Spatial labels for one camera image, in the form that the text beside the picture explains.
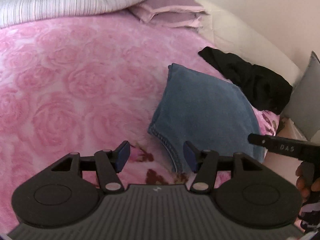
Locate black garment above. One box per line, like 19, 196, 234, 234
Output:
198, 46, 293, 114

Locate grey cushion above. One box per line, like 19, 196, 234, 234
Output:
282, 51, 320, 142

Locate blue jeans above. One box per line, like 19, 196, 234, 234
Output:
147, 63, 265, 173

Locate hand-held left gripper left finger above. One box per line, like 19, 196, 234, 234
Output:
51, 141, 131, 194

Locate pink rose blanket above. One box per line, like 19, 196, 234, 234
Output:
0, 14, 280, 233

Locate person's right hand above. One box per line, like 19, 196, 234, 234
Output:
296, 165, 312, 198

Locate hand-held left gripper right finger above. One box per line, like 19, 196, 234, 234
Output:
183, 141, 263, 194

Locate striped white quilt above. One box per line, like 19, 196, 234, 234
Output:
0, 0, 197, 29

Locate white padded headboard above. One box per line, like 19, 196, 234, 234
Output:
195, 0, 304, 85

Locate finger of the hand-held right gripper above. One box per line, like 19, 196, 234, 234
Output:
247, 133, 277, 152

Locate purple pillow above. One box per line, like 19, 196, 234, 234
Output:
129, 0, 208, 29

